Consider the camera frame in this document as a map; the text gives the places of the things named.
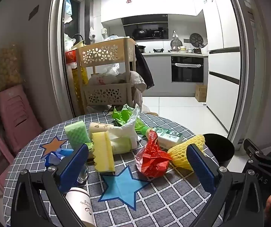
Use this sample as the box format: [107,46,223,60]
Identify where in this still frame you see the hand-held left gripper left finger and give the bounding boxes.
[10,143,90,227]

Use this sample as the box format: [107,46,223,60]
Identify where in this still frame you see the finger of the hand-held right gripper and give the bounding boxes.
[243,138,269,161]

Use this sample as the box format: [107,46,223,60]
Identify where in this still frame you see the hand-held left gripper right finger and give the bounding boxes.
[186,144,265,227]

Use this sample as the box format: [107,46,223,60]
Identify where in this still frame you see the green capped drink carton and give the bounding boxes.
[142,126,184,150]

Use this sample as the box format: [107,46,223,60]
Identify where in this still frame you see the clear drinking glass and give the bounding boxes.
[75,164,90,185]

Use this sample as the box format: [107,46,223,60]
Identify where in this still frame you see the blue plastic wrapper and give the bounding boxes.
[44,147,74,167]

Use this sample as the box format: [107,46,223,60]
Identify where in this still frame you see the yellow foam fruit net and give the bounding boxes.
[167,134,207,172]

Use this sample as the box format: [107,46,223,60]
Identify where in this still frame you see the black trash bin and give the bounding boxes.
[201,133,235,164]

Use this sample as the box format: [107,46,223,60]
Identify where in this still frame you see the yellow sponge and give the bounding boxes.
[91,132,116,173]

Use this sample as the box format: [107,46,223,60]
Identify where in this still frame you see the white paper cup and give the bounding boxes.
[65,187,96,226]

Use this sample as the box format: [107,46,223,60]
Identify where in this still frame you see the green sponge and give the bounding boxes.
[64,120,91,150]

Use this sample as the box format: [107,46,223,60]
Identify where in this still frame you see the grey grid tablecloth with stars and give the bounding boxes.
[3,112,221,227]

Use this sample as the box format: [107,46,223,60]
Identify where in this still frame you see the beige paper cup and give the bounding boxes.
[89,122,114,134]

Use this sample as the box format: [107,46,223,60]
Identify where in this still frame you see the red snack wrapper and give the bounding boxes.
[135,130,173,179]

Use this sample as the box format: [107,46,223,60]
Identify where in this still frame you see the green and white plastic bottle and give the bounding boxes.
[88,138,136,159]

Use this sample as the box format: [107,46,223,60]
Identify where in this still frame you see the green plastic bag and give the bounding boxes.
[111,104,146,133]

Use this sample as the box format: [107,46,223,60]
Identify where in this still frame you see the cardboard box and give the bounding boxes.
[195,84,208,103]

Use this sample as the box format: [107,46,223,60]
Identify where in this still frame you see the yellow package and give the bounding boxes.
[71,66,89,110]

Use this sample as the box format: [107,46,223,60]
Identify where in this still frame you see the white plastic bag with print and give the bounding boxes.
[88,64,127,86]

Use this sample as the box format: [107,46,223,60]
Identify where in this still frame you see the black built-in oven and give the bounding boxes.
[171,56,205,84]

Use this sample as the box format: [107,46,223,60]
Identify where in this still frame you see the light grey cloth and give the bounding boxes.
[129,70,148,93]

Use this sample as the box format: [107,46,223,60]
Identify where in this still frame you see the black hanging cloth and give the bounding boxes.
[135,45,155,89]

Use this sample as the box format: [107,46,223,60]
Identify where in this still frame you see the kitchen counter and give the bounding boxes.
[135,51,210,58]

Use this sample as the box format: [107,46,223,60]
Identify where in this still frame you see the beige plastic rack cart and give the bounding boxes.
[76,37,137,114]

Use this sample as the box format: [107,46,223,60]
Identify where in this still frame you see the yellow mesh bag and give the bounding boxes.
[0,43,24,88]

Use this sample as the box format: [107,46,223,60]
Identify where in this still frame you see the white refrigerator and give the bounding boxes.
[201,0,242,133]

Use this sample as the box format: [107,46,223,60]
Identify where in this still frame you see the round metal steamer rack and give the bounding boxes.
[170,38,183,49]

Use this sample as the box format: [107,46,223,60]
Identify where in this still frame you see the kitchen faucet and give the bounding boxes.
[71,33,84,45]

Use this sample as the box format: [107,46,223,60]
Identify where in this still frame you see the black range hood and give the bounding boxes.
[121,14,169,41]

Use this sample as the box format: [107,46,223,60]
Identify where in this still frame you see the white upper kitchen cabinets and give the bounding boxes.
[101,0,198,23]

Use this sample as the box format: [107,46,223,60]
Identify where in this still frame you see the grey sliding door frame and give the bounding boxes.
[48,0,253,147]

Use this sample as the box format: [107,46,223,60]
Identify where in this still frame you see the dark wall switch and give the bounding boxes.
[29,4,40,21]

